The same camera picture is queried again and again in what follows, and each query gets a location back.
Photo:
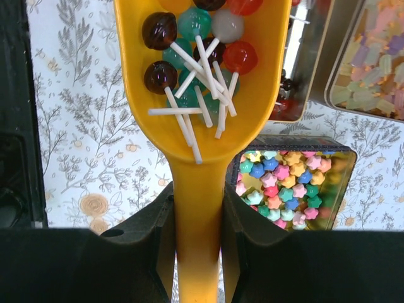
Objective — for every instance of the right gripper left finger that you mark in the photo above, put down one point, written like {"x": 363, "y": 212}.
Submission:
{"x": 131, "y": 262}

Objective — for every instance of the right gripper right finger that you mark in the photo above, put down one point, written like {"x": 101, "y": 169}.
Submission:
{"x": 264, "y": 263}

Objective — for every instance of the yellow plastic scoop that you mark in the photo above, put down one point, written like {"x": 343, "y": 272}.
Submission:
{"x": 199, "y": 188}

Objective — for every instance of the tin of lollipops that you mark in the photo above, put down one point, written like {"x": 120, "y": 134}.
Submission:
{"x": 308, "y": 23}

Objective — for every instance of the tin of star candies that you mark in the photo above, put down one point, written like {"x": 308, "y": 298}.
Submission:
{"x": 296, "y": 182}

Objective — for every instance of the tin of pastel gummies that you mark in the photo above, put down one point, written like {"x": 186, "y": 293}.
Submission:
{"x": 360, "y": 66}

